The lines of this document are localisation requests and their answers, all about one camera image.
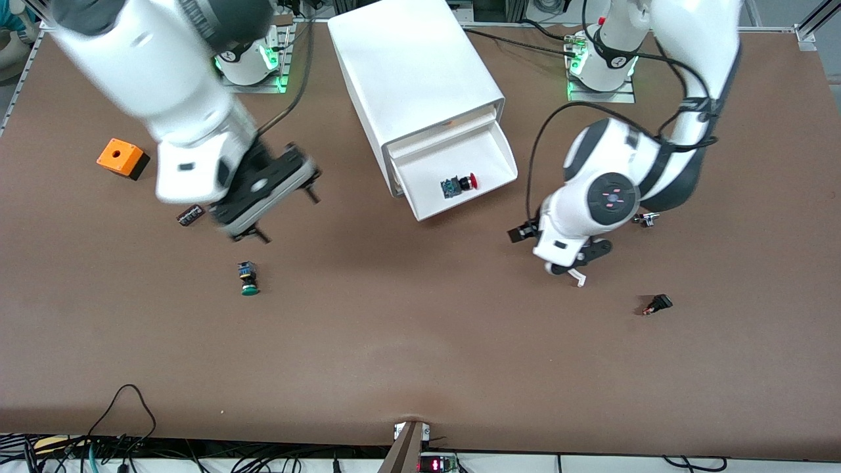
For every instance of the orange button box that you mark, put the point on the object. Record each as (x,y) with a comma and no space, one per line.
(118,156)

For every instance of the white drawer cabinet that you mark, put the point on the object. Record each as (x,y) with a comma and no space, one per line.
(407,59)

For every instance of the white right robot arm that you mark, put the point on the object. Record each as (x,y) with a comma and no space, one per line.
(151,79)

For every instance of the brown camera mount pole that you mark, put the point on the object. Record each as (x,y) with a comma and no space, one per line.
(402,453)

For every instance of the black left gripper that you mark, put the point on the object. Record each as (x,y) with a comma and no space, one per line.
(526,231)

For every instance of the chrome metal fitting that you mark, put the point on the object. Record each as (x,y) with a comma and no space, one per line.
(649,219)

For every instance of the green push button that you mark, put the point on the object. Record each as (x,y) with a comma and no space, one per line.
(248,279)

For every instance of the aluminium frame rail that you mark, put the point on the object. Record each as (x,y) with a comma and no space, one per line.
(29,66)
(807,33)

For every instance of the small black switch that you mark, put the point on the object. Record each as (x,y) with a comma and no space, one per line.
(659,303)

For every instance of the device with red display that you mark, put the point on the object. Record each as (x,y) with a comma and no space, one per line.
(437,464)

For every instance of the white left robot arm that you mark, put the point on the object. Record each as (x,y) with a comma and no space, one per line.
(611,190)

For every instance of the red push button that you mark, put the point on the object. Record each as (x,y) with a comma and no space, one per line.
(460,185)

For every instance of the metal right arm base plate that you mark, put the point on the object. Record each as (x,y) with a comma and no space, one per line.
(263,89)

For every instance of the white drawer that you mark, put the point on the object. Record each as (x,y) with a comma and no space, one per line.
(433,133)
(486,157)

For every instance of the white curved bracket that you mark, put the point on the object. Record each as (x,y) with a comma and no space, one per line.
(579,279)

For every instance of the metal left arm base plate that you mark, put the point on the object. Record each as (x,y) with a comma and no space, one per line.
(601,97)

